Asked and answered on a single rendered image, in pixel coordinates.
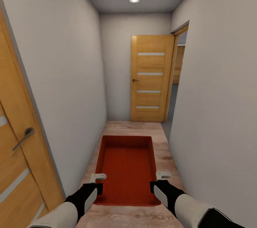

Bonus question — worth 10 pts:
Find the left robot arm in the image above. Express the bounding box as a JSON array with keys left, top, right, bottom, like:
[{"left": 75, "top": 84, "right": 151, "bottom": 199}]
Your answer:
[{"left": 26, "top": 173, "right": 107, "bottom": 228}]

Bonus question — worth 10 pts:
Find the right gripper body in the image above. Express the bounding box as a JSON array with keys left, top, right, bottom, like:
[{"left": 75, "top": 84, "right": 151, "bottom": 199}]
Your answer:
[{"left": 150, "top": 182, "right": 157, "bottom": 193}]

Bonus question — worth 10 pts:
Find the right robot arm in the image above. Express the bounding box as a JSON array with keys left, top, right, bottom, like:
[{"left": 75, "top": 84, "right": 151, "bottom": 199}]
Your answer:
[{"left": 150, "top": 171, "right": 244, "bottom": 228}]

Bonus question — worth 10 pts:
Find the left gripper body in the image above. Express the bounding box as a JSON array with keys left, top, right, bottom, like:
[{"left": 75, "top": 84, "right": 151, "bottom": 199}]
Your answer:
[{"left": 94, "top": 183, "right": 103, "bottom": 195}]

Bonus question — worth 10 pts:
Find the storage box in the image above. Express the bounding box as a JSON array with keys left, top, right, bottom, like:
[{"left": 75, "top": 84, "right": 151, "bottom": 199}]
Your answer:
[{"left": 93, "top": 135, "right": 162, "bottom": 207}]

